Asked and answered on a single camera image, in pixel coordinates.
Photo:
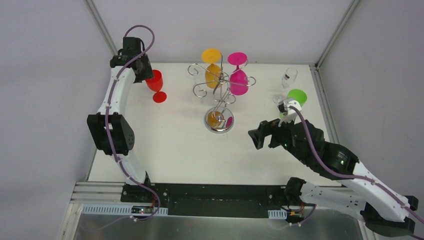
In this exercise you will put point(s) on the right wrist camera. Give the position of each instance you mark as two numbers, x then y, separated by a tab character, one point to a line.
287	113

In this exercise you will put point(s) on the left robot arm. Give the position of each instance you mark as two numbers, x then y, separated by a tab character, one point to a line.
111	132

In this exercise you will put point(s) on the green wine glass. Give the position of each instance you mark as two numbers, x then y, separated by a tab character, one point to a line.
298	95

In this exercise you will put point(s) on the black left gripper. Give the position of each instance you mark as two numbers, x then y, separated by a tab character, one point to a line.
145	71

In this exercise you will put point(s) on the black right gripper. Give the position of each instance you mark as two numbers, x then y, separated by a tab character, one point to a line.
274	134

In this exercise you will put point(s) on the red wine glass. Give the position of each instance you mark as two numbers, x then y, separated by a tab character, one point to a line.
155	84

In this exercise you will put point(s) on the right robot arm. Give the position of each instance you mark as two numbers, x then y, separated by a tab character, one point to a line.
381	209

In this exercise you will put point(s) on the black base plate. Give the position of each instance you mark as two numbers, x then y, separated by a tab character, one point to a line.
228	201

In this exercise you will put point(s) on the chrome wine glass rack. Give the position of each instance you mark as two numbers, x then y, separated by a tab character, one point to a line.
219	119

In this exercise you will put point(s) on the orange wine glass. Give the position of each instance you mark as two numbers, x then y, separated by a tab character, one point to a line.
211	56

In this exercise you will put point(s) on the magenta wine glass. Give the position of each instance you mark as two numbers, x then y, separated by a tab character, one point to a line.
238	81

